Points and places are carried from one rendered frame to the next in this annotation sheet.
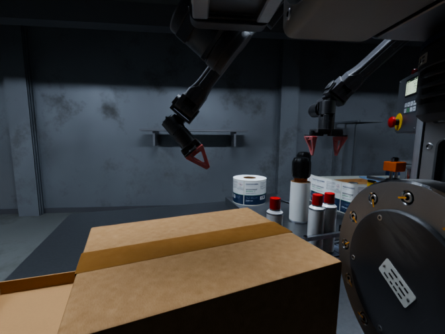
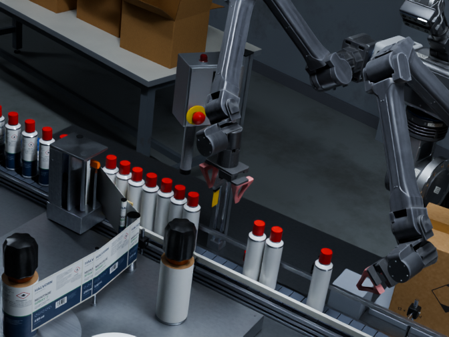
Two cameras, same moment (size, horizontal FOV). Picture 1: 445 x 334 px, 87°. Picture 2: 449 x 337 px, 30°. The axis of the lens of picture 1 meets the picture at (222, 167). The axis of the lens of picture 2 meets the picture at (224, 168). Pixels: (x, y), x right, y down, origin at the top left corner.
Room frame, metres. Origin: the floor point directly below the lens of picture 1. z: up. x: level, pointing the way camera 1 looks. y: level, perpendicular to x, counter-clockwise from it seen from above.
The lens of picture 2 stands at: (2.25, 0.99, 2.36)
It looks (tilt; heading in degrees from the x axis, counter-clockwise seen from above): 29 degrees down; 226
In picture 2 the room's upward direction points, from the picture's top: 8 degrees clockwise
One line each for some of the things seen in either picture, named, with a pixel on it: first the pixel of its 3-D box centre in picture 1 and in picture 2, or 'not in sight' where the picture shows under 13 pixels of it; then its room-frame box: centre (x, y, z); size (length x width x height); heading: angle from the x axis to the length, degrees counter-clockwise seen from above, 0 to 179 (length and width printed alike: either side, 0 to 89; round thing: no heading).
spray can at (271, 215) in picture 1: (274, 229); (320, 281); (0.70, -0.16, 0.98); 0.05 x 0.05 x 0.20
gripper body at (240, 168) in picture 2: (326, 124); (228, 156); (0.90, -0.39, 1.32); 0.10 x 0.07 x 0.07; 96
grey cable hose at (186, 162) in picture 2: not in sight; (188, 142); (0.77, -0.70, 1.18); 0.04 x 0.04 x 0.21
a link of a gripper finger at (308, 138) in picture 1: (316, 143); (234, 185); (0.89, -0.36, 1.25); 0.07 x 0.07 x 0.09; 6
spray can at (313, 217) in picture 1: (316, 224); (271, 259); (0.75, -0.31, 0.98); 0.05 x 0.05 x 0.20
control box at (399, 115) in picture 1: (424, 103); (208, 89); (0.77, -0.65, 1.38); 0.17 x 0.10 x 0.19; 163
